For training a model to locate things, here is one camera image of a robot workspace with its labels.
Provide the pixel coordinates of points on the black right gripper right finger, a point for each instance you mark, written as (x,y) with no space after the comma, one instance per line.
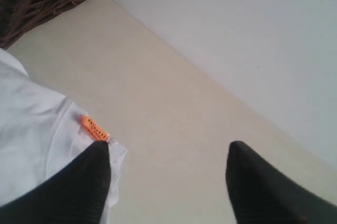
(260,193)

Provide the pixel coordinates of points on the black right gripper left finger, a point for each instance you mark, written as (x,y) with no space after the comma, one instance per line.
(76,194)

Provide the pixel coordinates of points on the white t-shirt red lettering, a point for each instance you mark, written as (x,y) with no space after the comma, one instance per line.
(42,131)

